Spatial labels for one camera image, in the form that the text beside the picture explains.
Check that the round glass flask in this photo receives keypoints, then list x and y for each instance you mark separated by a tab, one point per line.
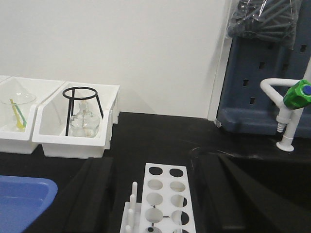
85	123

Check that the black sink basin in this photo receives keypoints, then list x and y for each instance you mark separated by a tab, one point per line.
267	179

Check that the blue-grey drying pegboard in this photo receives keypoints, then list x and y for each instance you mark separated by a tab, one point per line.
268	74

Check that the white storage bin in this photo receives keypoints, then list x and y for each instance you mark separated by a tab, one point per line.
50	125
21	142

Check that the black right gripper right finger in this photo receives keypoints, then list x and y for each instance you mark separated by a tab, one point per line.
245	194

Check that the middle white storage bin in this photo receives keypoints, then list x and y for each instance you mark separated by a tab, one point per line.
21	142

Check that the white lab faucet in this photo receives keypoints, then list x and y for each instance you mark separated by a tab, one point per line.
291	97

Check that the black wire tripod stand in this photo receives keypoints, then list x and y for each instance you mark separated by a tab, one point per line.
69	93

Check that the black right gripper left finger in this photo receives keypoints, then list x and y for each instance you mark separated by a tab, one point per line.
84	205

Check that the blue plastic tray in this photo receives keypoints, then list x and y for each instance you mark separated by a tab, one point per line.
22	200

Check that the white test tube rack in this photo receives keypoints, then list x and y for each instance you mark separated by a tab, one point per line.
165	206

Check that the plastic bag of pegs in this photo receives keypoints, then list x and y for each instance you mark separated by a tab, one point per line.
267	20

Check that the right white storage bin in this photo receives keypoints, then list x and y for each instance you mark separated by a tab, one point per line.
50	125

